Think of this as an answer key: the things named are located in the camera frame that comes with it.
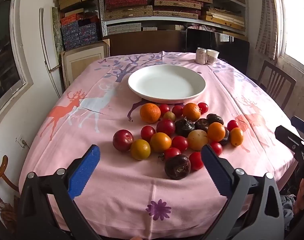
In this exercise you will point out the white framed window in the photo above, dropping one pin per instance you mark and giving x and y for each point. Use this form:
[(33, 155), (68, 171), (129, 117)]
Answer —
[(6, 62)]

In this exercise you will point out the white ceramic plate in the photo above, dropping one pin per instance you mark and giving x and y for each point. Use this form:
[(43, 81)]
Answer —
[(167, 83)]

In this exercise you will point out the pink printed tablecloth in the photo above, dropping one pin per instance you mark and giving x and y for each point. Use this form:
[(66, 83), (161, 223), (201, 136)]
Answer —
[(122, 200)]

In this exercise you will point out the stack of blue patterned boxes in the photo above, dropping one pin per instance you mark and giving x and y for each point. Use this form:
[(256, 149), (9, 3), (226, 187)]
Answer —
[(79, 33)]

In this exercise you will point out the checked beige curtain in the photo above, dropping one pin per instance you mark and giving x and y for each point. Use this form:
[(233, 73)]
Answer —
[(267, 22)]

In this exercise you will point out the small smooth orange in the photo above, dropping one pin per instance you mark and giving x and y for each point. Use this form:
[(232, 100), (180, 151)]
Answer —
[(160, 142), (140, 149)]

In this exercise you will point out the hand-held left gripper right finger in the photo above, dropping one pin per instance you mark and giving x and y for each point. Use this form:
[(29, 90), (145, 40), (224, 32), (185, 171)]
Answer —
[(217, 172)]

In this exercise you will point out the beige picture frame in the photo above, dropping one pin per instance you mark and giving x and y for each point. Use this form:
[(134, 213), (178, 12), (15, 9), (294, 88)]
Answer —
[(82, 62)]

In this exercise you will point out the white leaning board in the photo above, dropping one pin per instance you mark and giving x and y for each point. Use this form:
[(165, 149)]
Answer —
[(45, 45)]

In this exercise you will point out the carved wooden chair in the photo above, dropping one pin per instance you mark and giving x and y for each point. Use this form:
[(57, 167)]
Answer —
[(3, 200)]

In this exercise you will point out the dark red plum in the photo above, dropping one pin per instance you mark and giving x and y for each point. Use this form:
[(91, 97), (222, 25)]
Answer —
[(123, 140), (165, 126)]

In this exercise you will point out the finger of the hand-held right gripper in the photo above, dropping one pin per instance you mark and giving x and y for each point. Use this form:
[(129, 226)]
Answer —
[(288, 137), (302, 124)]

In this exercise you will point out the person's right hand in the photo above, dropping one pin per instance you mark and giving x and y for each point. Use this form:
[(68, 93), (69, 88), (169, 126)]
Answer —
[(302, 192)]

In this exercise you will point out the black panel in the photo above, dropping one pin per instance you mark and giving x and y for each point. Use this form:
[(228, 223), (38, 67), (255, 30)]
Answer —
[(224, 47)]

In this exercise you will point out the pale yellow plum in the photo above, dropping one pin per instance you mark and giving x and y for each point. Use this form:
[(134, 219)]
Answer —
[(197, 139)]

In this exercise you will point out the oval orange kumquat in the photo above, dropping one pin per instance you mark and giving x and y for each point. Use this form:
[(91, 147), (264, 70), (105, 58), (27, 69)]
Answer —
[(236, 136)]

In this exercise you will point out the small yellow-green plum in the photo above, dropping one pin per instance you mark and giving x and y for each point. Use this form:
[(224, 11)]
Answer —
[(169, 115)]

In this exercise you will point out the white paper cup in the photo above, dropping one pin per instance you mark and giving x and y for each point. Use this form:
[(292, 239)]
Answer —
[(212, 57)]

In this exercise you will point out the bright window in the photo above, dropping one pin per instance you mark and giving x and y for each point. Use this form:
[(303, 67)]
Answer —
[(297, 22)]

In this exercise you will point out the stack of woven flat boxes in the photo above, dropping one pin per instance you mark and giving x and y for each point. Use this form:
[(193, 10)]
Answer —
[(167, 2)]

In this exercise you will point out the grey crumpled cloth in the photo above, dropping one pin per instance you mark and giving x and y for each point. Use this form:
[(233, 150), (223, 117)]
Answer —
[(287, 212)]

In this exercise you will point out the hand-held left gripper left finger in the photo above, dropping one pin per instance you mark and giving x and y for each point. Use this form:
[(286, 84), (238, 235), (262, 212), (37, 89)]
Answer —
[(85, 170)]

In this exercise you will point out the green marble slab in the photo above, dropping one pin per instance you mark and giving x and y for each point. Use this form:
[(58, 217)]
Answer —
[(57, 30)]

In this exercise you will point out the brown wooden board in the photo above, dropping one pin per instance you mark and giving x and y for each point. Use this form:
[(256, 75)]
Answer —
[(147, 42)]

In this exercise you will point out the white wall socket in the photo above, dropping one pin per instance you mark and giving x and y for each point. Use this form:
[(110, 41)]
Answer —
[(23, 142)]

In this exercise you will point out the dark wooden chair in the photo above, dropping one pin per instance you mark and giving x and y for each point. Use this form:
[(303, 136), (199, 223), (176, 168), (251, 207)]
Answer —
[(276, 82)]

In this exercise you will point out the white drink can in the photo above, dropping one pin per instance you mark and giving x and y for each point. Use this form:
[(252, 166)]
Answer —
[(200, 55)]

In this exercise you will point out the white metal shelf rack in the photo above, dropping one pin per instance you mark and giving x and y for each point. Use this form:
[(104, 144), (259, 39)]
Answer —
[(101, 5)]

